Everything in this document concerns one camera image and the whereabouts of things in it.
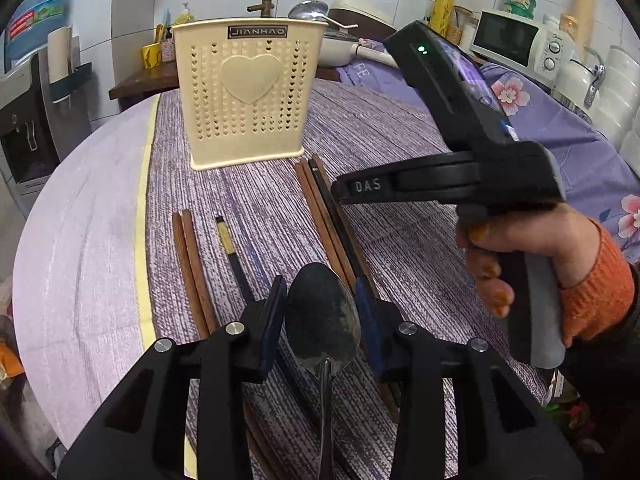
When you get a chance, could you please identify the person's right forearm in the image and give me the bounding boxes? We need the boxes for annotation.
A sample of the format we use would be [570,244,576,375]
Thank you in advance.
[556,220,640,411]

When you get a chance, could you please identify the black chopstick with yellow band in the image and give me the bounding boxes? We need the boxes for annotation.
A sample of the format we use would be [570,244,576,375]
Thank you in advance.
[215,216,255,307]

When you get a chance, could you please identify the white microwave oven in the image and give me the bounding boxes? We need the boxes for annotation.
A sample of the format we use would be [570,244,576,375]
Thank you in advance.
[470,9,572,79]

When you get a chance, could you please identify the grey water dispenser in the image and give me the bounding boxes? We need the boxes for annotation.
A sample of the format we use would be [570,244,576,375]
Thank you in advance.
[0,52,96,201]

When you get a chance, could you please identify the glass storage jar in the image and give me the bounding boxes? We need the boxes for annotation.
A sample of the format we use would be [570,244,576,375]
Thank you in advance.
[451,6,474,46]

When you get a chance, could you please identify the white pan with handle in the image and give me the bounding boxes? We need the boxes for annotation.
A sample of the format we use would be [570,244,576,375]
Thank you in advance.
[319,30,397,69]

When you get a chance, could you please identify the paper cup dispenser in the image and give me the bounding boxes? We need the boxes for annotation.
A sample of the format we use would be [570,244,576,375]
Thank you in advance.
[46,25,94,107]

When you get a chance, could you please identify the cream plastic utensil holder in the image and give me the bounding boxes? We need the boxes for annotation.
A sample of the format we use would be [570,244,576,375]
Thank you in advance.
[171,17,329,172]

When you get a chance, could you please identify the yellow wrap roll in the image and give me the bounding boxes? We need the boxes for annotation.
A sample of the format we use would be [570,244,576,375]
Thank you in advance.
[431,0,457,36]

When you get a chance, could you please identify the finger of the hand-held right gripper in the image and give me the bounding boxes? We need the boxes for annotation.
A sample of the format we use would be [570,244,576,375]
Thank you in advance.
[331,151,482,206]

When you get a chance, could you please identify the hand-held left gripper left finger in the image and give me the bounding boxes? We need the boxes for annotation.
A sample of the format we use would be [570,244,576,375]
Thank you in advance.
[57,274,289,480]

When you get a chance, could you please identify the person's right hand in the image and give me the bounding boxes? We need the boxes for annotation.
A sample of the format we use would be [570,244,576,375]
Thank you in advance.
[456,202,603,318]

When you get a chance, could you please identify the blue water jug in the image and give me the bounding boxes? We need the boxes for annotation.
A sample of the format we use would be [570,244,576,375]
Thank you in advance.
[4,0,76,63]

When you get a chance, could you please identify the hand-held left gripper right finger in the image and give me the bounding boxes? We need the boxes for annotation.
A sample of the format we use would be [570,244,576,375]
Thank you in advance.
[354,280,586,480]

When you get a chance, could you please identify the tarnished metal spoon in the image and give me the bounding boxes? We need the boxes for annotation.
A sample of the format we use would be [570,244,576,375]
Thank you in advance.
[284,262,362,480]

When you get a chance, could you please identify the white jar with metal clamp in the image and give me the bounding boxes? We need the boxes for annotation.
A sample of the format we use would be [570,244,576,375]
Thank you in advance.
[555,47,609,111]

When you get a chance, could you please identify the stack of white bowls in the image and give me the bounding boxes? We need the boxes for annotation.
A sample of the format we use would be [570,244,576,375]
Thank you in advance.
[592,45,640,161]

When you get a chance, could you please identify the tall beige cylinder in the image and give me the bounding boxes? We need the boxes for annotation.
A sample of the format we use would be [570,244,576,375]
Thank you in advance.
[570,0,599,46]

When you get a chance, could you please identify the purple striped table mat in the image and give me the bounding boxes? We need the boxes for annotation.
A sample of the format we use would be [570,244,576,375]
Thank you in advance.
[134,80,551,480]

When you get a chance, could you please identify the plain black chopstick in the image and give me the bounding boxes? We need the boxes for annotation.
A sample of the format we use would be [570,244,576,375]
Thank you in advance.
[308,159,373,286]

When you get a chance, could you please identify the brown wooden chopstick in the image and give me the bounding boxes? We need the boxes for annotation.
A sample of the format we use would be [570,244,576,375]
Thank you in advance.
[295,162,351,281]
[181,210,281,480]
[301,161,358,286]
[313,154,378,286]
[172,212,273,480]

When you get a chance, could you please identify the brown white rice cooker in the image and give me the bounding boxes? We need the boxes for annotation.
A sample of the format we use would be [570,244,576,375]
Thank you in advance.
[327,0,397,41]

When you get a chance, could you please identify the purple floral cloth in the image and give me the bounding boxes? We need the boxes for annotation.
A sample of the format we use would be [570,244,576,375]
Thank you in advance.
[335,35,640,271]

